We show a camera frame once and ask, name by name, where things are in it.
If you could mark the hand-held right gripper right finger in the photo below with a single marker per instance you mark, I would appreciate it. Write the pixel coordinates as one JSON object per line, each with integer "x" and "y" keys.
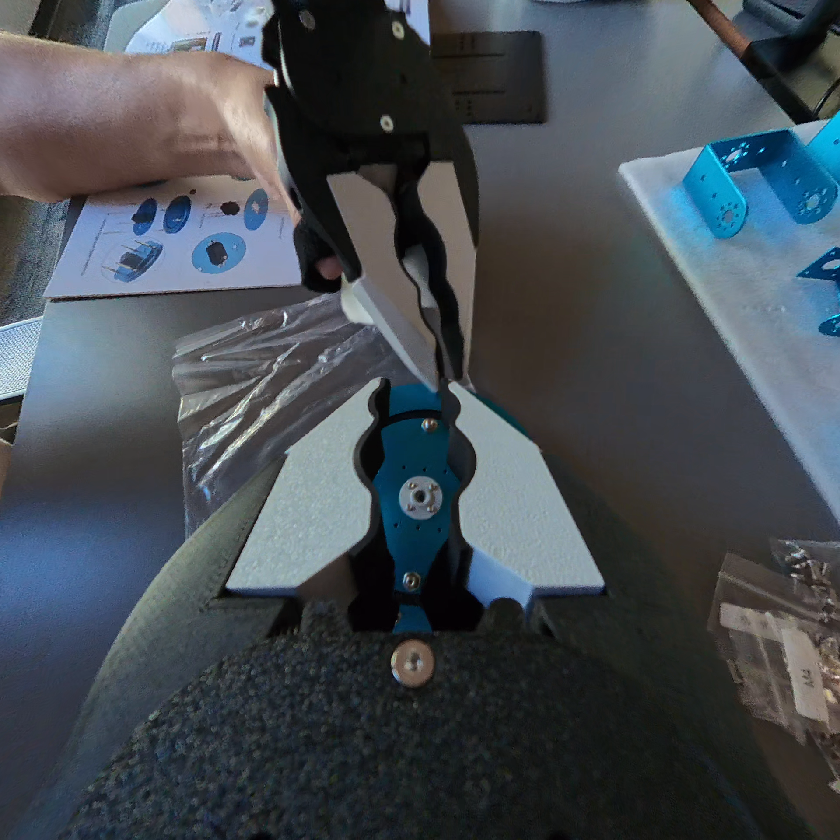
{"x": 525, "y": 525}

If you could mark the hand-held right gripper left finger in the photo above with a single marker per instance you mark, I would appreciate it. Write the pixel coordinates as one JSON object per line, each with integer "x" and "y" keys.
{"x": 302, "y": 525}

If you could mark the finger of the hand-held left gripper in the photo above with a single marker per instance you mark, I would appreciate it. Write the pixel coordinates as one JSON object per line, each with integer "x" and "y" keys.
{"x": 459, "y": 229}
{"x": 367, "y": 229}

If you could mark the blue turntable bearing assembly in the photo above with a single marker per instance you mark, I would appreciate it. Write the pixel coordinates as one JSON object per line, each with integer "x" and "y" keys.
{"x": 407, "y": 459}

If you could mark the person's left forearm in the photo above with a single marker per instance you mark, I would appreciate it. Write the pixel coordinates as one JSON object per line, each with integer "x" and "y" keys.
{"x": 79, "y": 111}

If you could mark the grey desk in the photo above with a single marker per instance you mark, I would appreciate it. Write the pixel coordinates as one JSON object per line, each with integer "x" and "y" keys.
{"x": 590, "y": 328}

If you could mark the person's left hand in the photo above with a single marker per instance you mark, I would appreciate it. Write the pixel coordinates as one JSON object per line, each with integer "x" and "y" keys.
{"x": 223, "y": 118}

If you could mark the black perforated metal plate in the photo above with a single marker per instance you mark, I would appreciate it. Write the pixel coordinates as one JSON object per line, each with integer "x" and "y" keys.
{"x": 499, "y": 79}

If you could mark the clear plastic bag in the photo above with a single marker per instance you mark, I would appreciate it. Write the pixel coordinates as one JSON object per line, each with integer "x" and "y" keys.
{"x": 249, "y": 380}

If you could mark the pile of small hardware bags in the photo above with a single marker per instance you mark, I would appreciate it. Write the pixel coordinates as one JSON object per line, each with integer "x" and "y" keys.
{"x": 774, "y": 630}

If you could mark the assembly guide sheet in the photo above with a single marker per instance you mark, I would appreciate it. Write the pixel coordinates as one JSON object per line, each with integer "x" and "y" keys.
{"x": 85, "y": 262}

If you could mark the white foam tray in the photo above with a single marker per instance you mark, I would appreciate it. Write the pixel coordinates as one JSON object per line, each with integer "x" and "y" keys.
{"x": 754, "y": 295}

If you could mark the white mesh chair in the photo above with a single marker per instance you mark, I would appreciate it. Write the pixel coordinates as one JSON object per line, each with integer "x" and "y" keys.
{"x": 19, "y": 354}

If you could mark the blue servo U bracket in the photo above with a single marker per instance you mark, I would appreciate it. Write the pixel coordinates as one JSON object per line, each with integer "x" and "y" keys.
{"x": 830, "y": 151}
{"x": 705, "y": 184}

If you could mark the blue short servo bracket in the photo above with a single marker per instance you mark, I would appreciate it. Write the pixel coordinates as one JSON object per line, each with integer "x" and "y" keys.
{"x": 827, "y": 269}

